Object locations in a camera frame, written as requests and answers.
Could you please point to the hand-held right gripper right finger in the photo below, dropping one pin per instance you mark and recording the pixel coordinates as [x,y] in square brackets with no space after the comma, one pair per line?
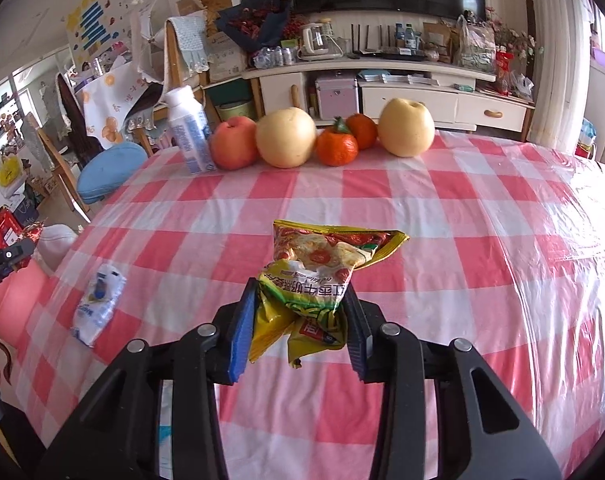
[357,340]

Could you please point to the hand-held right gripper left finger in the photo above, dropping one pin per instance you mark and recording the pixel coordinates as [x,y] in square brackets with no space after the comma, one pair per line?
[242,340]

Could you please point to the yellow snack packet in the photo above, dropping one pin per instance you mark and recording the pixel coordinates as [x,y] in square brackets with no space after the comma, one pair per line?
[312,260]

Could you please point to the red box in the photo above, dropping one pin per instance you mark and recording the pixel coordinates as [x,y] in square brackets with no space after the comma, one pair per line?
[2,230]

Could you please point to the white cushion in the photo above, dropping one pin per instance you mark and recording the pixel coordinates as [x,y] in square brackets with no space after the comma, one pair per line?
[55,247]

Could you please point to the yellow bag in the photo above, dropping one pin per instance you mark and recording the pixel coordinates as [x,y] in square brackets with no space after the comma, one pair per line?
[8,170]

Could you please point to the clear plastic wrapper blue label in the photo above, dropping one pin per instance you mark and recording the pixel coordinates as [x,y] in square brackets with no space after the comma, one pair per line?
[97,305]

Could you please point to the pink white checked tablecloth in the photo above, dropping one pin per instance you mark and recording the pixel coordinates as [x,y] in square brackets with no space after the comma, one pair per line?
[432,260]

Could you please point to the blue cushioned stool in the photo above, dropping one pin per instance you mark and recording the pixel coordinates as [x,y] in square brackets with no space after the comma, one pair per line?
[110,170]

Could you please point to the dark wooden chair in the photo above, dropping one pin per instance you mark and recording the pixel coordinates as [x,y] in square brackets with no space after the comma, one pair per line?
[75,125]

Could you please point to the orange print white cloth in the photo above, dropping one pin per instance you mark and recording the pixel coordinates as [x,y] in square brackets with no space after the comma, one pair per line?
[115,105]

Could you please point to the tangerine with green leaf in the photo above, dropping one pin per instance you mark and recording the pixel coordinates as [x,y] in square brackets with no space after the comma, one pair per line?
[336,147]

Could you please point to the red apple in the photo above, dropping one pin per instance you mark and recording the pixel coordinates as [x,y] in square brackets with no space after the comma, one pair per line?
[232,142]

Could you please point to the large yellow pear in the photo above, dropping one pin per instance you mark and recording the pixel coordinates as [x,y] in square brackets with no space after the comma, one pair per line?
[285,137]

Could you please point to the white milk bottle blue label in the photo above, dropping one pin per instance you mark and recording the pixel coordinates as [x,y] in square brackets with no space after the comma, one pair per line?
[190,135]

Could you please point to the light green bin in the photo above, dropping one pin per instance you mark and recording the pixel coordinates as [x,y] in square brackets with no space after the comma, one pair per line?
[236,111]

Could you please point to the white tv cabinet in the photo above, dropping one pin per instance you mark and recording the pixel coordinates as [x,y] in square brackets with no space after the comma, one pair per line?
[407,102]

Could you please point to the pink storage case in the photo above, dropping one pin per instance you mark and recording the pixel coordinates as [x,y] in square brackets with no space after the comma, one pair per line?
[336,96]

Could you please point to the stack of booklets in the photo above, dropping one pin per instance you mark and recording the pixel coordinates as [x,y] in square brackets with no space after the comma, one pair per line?
[397,79]

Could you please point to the white lace cloth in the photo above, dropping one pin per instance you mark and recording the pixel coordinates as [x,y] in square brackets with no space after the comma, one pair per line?
[150,35]

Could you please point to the black router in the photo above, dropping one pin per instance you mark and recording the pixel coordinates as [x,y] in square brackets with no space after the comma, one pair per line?
[367,42]

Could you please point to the glass electric kettle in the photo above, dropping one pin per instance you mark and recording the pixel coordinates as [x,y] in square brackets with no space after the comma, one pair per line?
[317,42]

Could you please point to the water bottle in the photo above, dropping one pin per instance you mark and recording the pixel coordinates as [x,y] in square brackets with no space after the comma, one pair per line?
[410,37]

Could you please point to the brown paper bag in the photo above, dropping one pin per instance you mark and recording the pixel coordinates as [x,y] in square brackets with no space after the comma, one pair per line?
[440,40]

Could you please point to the dark blue wrapped bouquet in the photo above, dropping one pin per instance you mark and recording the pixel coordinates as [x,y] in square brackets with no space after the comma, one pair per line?
[252,22]

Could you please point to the red berry branch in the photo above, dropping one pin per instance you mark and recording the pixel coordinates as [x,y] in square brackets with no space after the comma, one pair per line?
[295,25]

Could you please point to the clear plastic bag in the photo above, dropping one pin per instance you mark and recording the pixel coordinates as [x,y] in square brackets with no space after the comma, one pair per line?
[475,42]

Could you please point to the pink flower bouquet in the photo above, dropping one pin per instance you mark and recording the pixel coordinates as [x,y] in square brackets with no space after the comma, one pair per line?
[512,35]

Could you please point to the white curtain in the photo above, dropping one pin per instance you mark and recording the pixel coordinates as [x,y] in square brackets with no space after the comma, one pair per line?
[557,60]

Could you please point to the colourful wall chart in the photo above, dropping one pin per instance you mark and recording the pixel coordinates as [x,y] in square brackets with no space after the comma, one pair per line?
[95,15]

